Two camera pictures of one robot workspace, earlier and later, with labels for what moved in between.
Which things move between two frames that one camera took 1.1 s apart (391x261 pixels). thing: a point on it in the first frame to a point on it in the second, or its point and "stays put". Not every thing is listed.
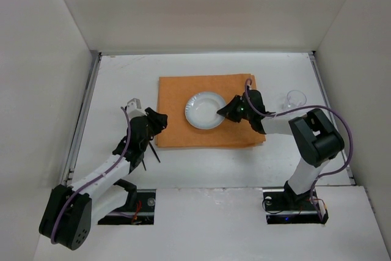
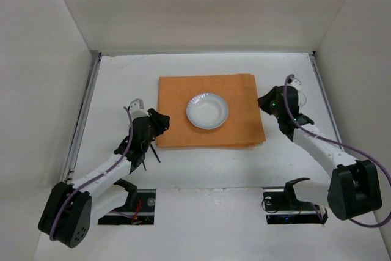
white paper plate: (201, 108) stays put
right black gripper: (233, 110) to (267, 104)
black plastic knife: (154, 151) stays put
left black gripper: (142, 147) stays put
